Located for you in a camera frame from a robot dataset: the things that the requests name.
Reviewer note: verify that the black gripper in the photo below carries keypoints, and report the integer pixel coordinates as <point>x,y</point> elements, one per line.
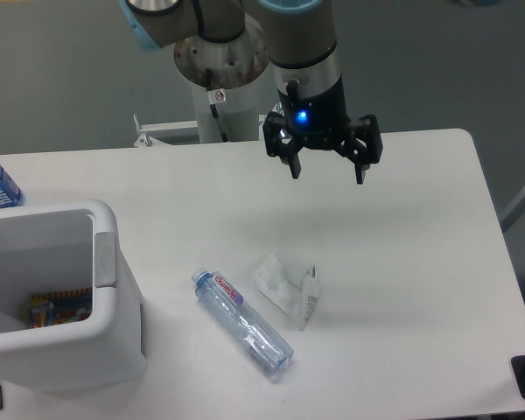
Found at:
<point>320,122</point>

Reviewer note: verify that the white plastic wrapper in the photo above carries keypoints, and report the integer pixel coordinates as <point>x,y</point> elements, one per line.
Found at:
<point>291,285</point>

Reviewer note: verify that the clear plastic bottle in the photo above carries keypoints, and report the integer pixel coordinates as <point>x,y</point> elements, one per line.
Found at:
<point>261,342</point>

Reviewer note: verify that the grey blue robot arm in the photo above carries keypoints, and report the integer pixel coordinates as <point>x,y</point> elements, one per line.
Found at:
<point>300,38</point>

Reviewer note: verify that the white plastic trash can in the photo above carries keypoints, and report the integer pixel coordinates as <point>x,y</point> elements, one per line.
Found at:
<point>61,247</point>

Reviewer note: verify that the colourful snack wrapper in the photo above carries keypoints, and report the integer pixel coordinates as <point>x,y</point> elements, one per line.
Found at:
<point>60,307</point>

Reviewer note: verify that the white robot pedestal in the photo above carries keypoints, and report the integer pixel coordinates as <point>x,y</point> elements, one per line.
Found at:
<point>225,81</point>

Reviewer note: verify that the white metal frame bracket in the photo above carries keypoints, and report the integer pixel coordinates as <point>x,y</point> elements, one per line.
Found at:
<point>165,133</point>

